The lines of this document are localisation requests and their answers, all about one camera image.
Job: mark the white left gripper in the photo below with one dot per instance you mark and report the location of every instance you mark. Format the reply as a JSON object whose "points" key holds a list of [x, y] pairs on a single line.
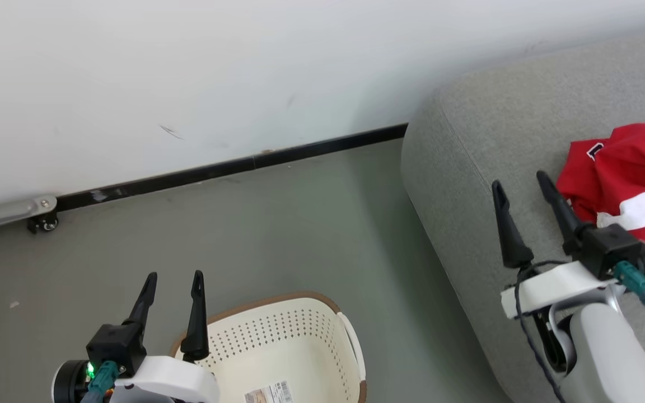
{"points": [[171, 382]]}

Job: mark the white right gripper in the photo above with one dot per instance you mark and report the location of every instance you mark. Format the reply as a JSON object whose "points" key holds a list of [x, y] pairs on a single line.
{"points": [[557, 285]]}

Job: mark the red basketball jersey with lettering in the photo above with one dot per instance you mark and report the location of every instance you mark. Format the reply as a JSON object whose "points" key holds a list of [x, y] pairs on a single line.
{"points": [[577, 173]]}

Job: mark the red garment with white band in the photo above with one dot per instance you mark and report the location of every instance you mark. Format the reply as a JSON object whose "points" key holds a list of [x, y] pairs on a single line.
{"points": [[636, 162]]}

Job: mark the grey fabric sofa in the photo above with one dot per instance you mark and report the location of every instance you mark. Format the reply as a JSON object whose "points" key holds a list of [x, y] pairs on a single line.
{"points": [[468, 168]]}

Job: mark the cream perforated laundry basket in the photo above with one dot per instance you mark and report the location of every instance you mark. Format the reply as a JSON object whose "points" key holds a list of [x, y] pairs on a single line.
{"points": [[277, 347]]}

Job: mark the white barcode label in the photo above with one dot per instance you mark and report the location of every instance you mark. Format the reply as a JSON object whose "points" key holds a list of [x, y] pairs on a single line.
{"points": [[269, 393]]}

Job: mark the small black caster wheel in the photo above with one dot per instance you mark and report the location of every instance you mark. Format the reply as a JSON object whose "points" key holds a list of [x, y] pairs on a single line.
{"points": [[45, 224]]}

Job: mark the black baseboard strip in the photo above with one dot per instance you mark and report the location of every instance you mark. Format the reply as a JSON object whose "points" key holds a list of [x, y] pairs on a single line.
{"points": [[244, 165]]}

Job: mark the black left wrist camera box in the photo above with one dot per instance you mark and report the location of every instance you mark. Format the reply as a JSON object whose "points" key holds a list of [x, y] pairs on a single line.
{"points": [[115, 347]]}

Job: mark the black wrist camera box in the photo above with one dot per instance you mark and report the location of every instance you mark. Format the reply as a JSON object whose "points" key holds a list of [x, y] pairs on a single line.
{"points": [[611, 249], [115, 347]]}

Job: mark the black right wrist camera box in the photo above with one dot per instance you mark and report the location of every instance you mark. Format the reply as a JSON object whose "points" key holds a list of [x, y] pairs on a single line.
{"points": [[611, 249]]}

